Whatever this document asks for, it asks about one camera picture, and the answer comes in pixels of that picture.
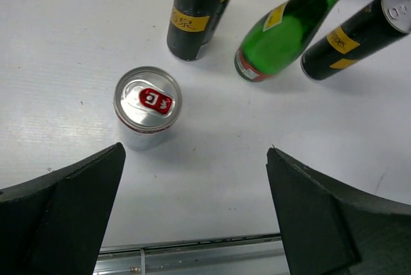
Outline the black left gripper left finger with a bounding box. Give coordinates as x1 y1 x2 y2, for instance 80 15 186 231
1 143 126 274

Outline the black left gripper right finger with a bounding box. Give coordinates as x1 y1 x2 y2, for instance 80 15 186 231
267 147 410 274

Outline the red bull can blue silver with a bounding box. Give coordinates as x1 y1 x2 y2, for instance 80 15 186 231
113 66 182 151

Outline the green bottle gold cap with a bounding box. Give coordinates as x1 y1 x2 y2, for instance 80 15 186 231
234 0 339 82

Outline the black yellow soda can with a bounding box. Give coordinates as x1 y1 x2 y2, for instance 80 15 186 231
166 0 230 61

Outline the black yellow can right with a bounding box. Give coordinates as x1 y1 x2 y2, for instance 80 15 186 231
301 0 410 81

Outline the aluminium rail frame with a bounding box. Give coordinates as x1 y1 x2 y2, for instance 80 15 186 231
93 233 290 274

